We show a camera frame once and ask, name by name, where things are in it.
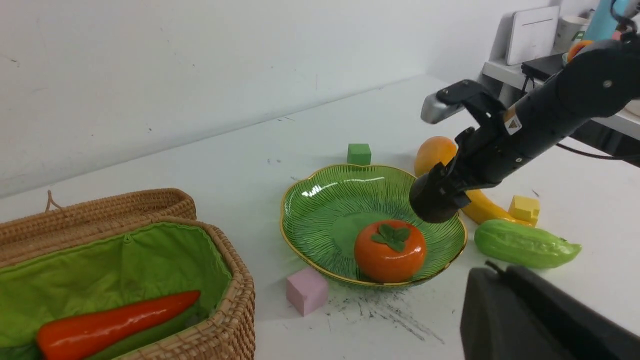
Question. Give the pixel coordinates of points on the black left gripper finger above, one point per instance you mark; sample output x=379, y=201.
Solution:
x=514, y=314

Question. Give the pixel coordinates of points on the yellow foam block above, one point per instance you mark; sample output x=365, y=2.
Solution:
x=525, y=209

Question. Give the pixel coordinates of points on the white paper cup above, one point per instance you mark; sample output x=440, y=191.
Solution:
x=570, y=30

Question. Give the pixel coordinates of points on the orange toy persimmon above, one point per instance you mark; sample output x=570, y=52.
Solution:
x=390, y=251

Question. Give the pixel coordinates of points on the woven wicker basket lid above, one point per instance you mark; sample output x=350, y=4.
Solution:
x=64, y=227

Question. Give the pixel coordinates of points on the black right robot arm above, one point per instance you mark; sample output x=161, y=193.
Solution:
x=599, y=81

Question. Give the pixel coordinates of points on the green foam cube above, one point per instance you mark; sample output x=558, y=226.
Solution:
x=359, y=154

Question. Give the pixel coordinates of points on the orange toy carrot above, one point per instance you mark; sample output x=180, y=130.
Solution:
x=82, y=336

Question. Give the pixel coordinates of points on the yellow toy banana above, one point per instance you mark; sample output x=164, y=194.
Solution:
x=482, y=209

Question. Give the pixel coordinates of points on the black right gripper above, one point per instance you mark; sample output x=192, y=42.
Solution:
x=482, y=161

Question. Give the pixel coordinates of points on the orange yellow toy mango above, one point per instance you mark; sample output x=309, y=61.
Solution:
x=435, y=150

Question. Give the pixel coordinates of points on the green toy bitter gourd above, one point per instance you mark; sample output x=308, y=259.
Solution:
x=519, y=244

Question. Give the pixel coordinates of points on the woven wicker basket green lining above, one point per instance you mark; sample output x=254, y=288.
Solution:
x=100, y=272

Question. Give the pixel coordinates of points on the white router box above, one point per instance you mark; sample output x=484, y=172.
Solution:
x=532, y=34

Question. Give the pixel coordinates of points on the pink foam cube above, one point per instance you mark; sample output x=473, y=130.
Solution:
x=307, y=291

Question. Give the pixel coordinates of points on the blue bottle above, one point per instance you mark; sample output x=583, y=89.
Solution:
x=602, y=24

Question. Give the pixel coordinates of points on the green leaf-shaped glass plate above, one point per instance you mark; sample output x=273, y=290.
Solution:
x=322, y=215

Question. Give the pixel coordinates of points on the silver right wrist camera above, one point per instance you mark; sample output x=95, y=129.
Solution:
x=470, y=96

